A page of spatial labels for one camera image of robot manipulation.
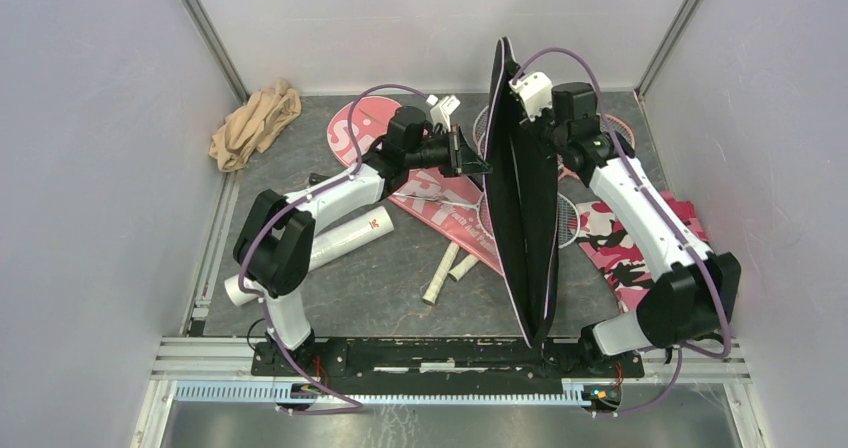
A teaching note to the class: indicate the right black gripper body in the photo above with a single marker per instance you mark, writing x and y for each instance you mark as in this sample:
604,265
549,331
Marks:
548,134

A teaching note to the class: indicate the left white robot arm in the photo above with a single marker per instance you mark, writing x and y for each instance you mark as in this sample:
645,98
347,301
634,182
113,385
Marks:
274,246

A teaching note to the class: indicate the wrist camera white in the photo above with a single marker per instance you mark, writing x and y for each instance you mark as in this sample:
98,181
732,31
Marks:
441,110
534,92

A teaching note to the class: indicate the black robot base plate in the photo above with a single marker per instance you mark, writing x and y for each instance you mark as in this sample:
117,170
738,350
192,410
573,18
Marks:
443,366

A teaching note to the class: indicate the white shuttlecock tube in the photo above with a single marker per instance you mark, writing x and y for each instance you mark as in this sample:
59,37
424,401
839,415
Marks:
327,247

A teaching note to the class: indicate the pink camouflage cloth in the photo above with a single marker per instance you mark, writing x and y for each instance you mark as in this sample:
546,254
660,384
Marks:
613,252

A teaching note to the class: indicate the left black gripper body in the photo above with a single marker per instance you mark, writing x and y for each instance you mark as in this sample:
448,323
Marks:
455,149

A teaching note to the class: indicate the pink frame racket left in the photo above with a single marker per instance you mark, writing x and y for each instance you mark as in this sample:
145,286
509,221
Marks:
480,127

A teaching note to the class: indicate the beige crumpled cloth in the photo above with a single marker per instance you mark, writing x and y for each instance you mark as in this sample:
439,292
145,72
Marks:
254,126

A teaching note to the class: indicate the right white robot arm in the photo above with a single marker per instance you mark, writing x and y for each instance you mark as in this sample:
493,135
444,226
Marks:
690,302

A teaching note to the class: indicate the white frame racket lower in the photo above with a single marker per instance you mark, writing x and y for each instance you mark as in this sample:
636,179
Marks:
569,223

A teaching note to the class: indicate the pink sport racket bag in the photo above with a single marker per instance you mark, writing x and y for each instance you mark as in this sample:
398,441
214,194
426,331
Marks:
459,225

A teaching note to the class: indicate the black sport racket bag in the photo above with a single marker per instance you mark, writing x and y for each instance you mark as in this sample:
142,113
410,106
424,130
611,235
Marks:
521,196

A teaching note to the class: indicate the white slotted cable duct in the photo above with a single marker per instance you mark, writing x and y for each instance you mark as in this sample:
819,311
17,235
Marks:
300,394

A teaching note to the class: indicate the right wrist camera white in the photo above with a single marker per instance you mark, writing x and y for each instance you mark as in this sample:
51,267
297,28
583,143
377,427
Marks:
534,92

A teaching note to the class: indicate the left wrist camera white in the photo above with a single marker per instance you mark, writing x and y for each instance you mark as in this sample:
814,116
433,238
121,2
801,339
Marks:
441,110

